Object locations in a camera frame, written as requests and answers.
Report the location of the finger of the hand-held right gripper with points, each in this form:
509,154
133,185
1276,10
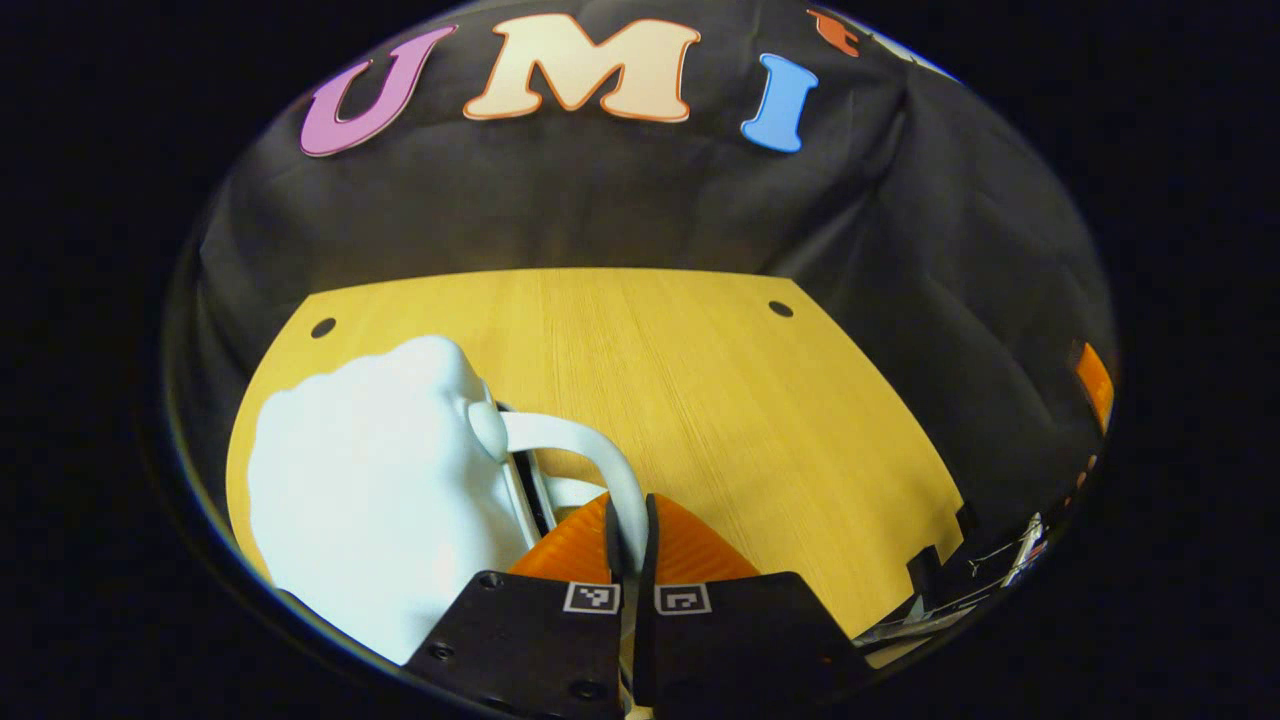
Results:
1095,385

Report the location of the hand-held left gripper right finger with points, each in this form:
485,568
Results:
648,550

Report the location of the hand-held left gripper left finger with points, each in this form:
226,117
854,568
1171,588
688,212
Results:
613,550

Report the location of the light blue suitcase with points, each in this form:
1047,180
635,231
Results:
380,480

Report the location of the black backdrop cloth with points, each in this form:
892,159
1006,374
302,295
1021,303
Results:
600,200

